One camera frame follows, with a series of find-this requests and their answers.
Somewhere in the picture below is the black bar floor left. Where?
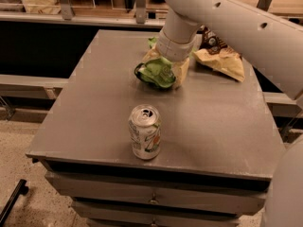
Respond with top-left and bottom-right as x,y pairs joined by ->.
0,179 -> 29,227

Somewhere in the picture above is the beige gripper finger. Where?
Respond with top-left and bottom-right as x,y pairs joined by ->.
142,46 -> 161,63
172,58 -> 189,89

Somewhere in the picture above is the drawer brass knob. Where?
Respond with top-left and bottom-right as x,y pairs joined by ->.
149,194 -> 159,205
150,219 -> 159,227

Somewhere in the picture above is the lower drawer brass knob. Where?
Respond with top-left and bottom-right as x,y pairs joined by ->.
150,219 -> 159,227

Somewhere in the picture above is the grey drawer cabinet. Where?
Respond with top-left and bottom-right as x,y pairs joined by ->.
27,30 -> 284,227

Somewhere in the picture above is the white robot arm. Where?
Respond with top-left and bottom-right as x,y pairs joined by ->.
156,0 -> 303,227

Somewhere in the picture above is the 7up soda can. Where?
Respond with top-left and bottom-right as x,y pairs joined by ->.
128,104 -> 161,160

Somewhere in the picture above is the grey metal railing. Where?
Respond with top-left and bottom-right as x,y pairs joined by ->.
0,0 -> 303,25

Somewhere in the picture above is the brown sea salt chip bag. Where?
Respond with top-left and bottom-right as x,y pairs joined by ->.
193,27 -> 245,82

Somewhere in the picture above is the top drawer brass knob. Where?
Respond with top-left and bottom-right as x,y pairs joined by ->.
149,194 -> 159,205

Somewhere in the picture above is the green rice chip bag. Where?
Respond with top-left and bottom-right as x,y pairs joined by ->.
134,37 -> 176,90

